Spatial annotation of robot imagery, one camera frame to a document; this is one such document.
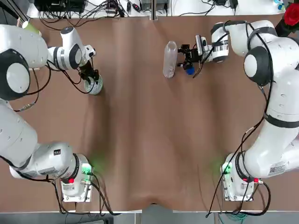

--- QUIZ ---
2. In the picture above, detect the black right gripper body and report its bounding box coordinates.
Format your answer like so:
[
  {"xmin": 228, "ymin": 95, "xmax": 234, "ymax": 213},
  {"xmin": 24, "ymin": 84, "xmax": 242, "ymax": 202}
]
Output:
[{"xmin": 186, "ymin": 48, "xmax": 203, "ymax": 64}]

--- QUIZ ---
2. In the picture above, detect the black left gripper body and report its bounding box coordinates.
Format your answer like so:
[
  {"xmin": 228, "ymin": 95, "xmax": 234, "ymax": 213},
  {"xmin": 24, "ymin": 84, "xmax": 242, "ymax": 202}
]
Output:
[{"xmin": 78, "ymin": 59, "xmax": 94, "ymax": 75}]

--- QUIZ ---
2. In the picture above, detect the transparent plastic bottle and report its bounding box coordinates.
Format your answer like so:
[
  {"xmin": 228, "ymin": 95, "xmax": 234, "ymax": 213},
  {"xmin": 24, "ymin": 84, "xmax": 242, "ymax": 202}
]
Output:
[{"xmin": 163, "ymin": 41, "xmax": 178, "ymax": 79}]

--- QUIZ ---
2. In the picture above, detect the black electronics box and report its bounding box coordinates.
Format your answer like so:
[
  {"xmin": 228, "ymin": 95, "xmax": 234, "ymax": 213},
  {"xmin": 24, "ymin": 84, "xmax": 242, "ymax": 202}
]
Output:
[{"xmin": 35, "ymin": 0, "xmax": 86, "ymax": 13}]

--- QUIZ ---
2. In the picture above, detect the green cup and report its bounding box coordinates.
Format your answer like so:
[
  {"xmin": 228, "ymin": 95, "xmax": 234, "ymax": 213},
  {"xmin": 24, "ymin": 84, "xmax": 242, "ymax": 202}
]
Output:
[{"xmin": 22, "ymin": 21, "xmax": 42, "ymax": 37}]

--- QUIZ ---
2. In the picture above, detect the black vase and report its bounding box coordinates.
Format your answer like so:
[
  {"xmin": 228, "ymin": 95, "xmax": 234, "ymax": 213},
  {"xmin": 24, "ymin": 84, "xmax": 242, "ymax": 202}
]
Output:
[{"xmin": 274, "ymin": 20, "xmax": 295, "ymax": 38}]

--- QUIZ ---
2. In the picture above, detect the red flower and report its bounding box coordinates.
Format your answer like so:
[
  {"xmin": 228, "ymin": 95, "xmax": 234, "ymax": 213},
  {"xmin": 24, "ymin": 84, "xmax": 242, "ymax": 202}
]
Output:
[{"xmin": 284, "ymin": 2, "xmax": 299, "ymax": 26}]

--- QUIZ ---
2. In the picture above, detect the black cable on table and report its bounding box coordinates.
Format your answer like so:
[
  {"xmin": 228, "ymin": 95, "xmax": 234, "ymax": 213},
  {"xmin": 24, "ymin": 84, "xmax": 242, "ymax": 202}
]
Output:
[{"xmin": 38, "ymin": 9, "xmax": 99, "ymax": 31}]

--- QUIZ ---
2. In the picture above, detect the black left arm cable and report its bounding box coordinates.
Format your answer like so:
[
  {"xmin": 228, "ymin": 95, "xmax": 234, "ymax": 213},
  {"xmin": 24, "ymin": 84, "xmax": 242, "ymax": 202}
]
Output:
[{"xmin": 13, "ymin": 57, "xmax": 94, "ymax": 112}]

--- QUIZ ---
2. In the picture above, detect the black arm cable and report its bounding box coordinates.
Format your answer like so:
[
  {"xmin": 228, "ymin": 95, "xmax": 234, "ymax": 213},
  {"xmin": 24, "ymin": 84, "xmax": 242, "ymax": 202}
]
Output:
[
  {"xmin": 192, "ymin": 20, "xmax": 278, "ymax": 217},
  {"xmin": 13, "ymin": 57, "xmax": 94, "ymax": 112}
]

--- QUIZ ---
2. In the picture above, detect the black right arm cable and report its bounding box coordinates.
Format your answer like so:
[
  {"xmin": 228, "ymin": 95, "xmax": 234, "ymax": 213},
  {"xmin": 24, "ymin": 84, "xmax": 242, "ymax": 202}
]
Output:
[{"xmin": 192, "ymin": 20, "xmax": 278, "ymax": 217}]

